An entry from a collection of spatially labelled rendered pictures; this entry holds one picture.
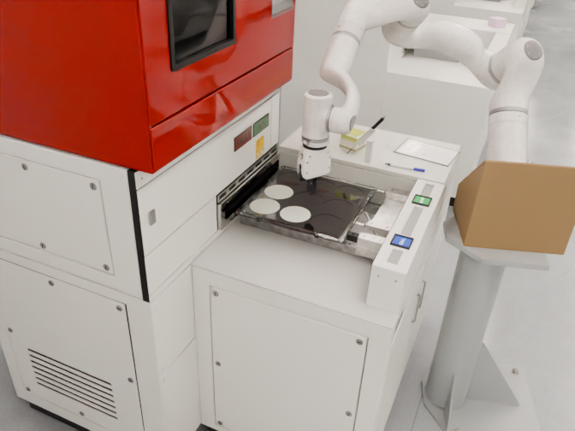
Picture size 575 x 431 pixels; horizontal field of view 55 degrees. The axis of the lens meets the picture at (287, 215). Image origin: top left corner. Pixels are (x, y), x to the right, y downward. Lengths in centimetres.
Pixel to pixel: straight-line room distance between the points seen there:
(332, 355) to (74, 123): 93
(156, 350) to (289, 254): 49
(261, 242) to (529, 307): 172
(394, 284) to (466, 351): 78
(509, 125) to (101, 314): 137
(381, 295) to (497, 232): 52
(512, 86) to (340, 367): 102
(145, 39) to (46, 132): 41
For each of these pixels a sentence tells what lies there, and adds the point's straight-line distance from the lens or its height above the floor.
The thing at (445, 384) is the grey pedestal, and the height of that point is 15.
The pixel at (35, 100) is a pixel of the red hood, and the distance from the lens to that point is 149.
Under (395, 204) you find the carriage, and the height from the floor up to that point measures 88.
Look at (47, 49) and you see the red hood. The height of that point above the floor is 148.
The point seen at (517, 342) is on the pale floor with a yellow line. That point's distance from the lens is 288.
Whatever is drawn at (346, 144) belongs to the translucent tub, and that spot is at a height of 99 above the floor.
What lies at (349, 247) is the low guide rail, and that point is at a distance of 175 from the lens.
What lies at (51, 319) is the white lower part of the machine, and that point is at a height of 60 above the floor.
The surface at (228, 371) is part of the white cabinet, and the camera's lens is 192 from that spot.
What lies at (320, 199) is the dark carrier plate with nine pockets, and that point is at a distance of 188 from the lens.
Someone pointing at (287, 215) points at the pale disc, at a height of 90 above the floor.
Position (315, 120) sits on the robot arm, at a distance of 163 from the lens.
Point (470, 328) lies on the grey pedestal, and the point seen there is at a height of 45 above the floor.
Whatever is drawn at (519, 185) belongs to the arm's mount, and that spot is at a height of 106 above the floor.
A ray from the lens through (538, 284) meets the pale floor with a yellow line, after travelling 331.
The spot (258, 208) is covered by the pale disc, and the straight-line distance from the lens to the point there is 181.
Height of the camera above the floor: 184
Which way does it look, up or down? 32 degrees down
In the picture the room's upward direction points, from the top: 3 degrees clockwise
